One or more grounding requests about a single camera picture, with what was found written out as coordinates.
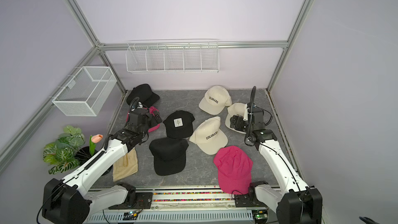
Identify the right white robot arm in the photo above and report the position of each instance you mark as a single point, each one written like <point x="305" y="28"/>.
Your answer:
<point x="295" y="202"/>

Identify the aluminium frame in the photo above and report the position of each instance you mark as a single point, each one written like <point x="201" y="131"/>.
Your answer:
<point x="11" y="150"/>

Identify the plain black cap front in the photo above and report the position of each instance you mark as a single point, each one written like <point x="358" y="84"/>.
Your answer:
<point x="169" y="155"/>

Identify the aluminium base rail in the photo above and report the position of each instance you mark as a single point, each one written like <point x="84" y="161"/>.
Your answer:
<point x="186" y="205"/>

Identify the beige cap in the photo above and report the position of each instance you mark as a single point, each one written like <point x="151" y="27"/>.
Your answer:
<point x="125" y="166"/>

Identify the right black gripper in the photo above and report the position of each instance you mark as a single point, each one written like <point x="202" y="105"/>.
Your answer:
<point x="240" y="121"/>

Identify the pink cap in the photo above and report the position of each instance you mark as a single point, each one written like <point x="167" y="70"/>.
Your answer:
<point x="156" y="116"/>
<point x="234" y="170"/>

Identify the black cap at back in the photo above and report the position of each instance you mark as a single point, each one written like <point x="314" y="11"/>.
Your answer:
<point x="145" y="94"/>

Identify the cream Colorado cap middle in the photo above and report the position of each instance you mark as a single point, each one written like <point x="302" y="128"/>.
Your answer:
<point x="209" y="137"/>

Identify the cream colorado cap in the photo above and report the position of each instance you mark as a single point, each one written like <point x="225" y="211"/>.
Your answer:
<point x="209" y="137"/>
<point x="215" y="100"/>

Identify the white wire side basket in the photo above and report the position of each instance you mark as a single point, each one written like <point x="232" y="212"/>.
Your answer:
<point x="86" y="92"/>

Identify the white wire shelf basket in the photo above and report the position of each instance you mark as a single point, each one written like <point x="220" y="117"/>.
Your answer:
<point x="172" y="56"/>

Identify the pink artificial tulip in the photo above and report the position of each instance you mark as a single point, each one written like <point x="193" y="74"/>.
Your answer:
<point x="93" y="140"/>

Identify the cream Colorado cap back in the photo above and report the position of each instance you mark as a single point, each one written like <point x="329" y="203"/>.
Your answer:
<point x="215" y="100"/>

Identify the black cap with white patch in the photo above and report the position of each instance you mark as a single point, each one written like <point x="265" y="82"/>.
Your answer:
<point x="179" y="125"/>

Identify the green potted plant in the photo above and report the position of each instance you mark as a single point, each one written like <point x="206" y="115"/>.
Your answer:
<point x="67" y="152"/>

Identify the cream cap right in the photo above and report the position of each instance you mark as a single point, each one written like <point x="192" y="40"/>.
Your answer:
<point x="237" y="118"/>

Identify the pink cap right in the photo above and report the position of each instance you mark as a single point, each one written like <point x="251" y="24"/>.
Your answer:
<point x="234" y="170"/>

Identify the pink cap left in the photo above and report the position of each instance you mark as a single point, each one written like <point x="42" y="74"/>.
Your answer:
<point x="156" y="116"/>

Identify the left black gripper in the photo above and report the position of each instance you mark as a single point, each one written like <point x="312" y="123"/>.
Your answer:
<point x="153" y="121"/>

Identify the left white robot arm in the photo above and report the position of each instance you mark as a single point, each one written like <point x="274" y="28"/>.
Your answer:
<point x="68" y="201"/>

